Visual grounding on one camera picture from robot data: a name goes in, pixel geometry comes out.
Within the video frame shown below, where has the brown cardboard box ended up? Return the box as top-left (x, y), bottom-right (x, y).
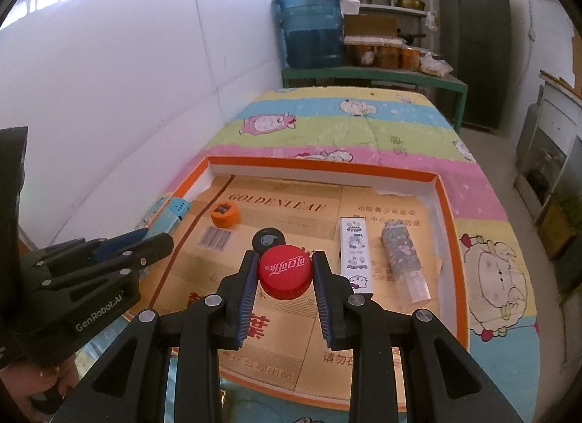
top-left (343, 13), bottom-right (398, 37)

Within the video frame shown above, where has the white cartoon printed box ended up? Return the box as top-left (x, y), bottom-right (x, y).
top-left (340, 217), bottom-right (374, 294)

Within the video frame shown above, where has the green metal table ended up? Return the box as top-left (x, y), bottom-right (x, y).
top-left (281, 66), bottom-right (469, 135)

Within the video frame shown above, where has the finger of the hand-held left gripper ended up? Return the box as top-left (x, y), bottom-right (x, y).
top-left (25, 228), bottom-right (151, 269)
top-left (39, 232), bottom-right (175, 296)

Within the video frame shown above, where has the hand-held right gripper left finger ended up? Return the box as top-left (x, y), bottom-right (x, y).
top-left (52, 248), bottom-right (260, 423)

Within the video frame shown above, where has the dark grey refrigerator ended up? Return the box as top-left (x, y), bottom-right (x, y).
top-left (436, 0), bottom-right (514, 133)

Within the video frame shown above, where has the clear patterned spray bottle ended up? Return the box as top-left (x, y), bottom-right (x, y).
top-left (381, 219), bottom-right (432, 303)

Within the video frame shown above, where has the plastic bag of food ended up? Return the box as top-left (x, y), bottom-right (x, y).
top-left (419, 52), bottom-right (454, 75)

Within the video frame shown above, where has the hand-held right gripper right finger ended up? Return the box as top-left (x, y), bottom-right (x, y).
top-left (311, 251), bottom-right (523, 423)

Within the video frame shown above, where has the shallow orange-rimmed cardboard tray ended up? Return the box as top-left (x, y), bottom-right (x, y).
top-left (157, 155), bottom-right (470, 410)

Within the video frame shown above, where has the orange round black-topped cap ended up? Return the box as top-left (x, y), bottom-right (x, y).
top-left (210, 202), bottom-right (240, 227)

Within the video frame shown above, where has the large blue water jug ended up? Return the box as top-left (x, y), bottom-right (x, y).
top-left (275, 0), bottom-right (345, 70)

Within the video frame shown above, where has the person's left hand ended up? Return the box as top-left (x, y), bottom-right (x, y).
top-left (0, 350), bottom-right (80, 415)

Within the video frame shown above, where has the yellow planter box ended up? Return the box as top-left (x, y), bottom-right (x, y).
top-left (537, 198), bottom-right (576, 260)

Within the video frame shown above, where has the black bottle cap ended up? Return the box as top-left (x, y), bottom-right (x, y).
top-left (253, 227), bottom-right (286, 253)

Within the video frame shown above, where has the red bottle cap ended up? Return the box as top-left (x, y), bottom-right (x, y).
top-left (257, 244), bottom-right (314, 300)

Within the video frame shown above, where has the printed cardboard liner sheet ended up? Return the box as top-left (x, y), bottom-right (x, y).
top-left (173, 175), bottom-right (444, 394)

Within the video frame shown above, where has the white kitchen counter cabinet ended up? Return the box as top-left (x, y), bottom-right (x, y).
top-left (514, 70), bottom-right (582, 278)

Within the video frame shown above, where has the light blue rectangular box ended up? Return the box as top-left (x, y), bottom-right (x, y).
top-left (141, 198), bottom-right (189, 242)

